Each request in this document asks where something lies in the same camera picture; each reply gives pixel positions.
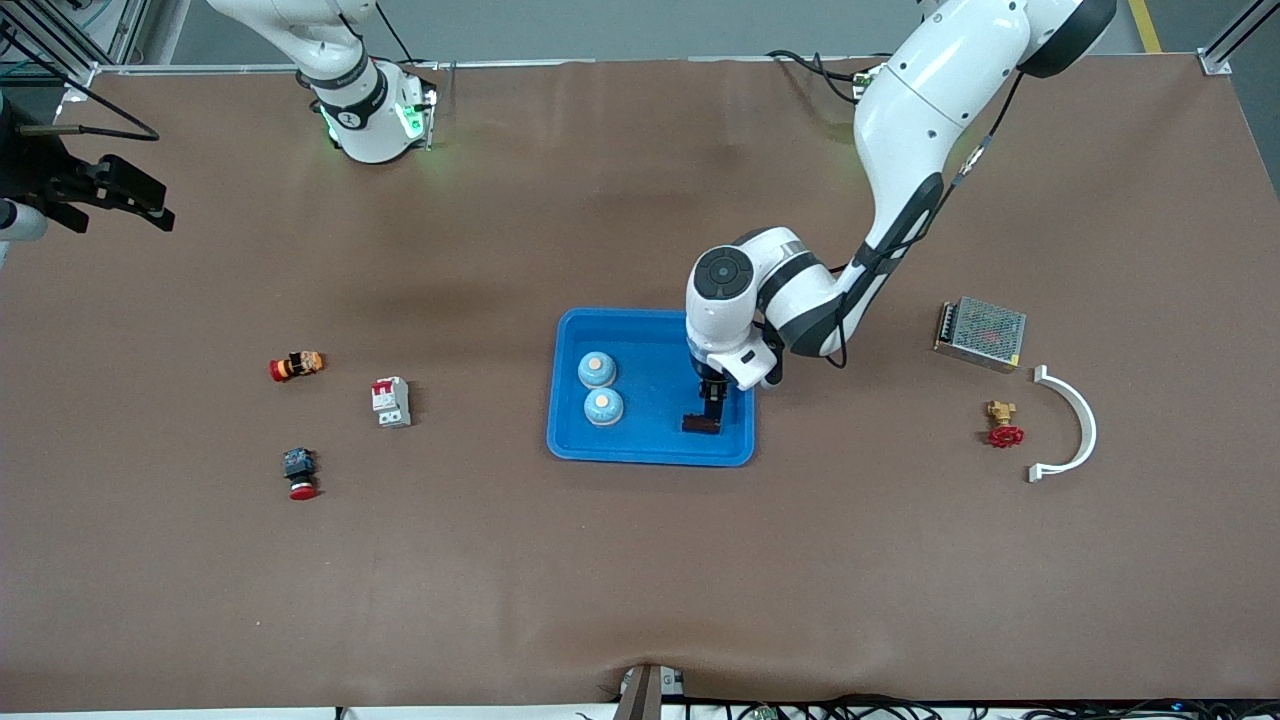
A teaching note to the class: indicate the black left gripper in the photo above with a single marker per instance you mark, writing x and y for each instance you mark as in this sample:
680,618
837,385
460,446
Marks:
711,397

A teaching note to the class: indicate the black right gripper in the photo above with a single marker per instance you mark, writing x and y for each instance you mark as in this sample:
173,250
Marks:
28,172

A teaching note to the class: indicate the dark brown small block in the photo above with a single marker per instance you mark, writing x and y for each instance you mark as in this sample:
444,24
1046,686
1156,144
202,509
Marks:
692,426

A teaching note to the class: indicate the blue dome bell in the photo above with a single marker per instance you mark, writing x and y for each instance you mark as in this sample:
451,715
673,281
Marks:
597,369
603,406

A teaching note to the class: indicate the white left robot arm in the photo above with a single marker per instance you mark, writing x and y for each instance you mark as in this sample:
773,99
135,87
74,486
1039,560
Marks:
920,110

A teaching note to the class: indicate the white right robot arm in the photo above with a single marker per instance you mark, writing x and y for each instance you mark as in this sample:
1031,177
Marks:
360,110

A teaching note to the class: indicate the blue plastic tray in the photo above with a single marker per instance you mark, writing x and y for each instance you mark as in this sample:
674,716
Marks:
650,440

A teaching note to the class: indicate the brown table mat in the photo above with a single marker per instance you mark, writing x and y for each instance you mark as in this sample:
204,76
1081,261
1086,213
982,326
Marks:
640,560

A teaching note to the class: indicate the orange red push button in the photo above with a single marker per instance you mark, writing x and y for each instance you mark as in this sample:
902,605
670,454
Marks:
297,366

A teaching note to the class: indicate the metal mesh power supply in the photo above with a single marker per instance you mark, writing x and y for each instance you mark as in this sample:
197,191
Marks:
985,333

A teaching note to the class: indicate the red black emergency stop button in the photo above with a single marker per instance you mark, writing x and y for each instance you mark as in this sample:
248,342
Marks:
300,470

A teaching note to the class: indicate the white red circuit breaker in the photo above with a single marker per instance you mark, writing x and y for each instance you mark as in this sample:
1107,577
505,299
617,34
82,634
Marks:
391,403

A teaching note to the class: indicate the white curved pipe clamp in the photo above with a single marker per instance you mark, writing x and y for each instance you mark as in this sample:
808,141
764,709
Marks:
1090,425

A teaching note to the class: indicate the aluminium frame with struts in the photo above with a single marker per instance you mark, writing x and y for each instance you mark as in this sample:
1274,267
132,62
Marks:
80,78

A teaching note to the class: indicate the grey metal bracket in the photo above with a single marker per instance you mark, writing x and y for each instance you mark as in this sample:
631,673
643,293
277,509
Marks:
645,695

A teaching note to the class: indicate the aluminium frame post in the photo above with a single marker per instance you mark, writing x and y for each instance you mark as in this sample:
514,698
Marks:
1217,64

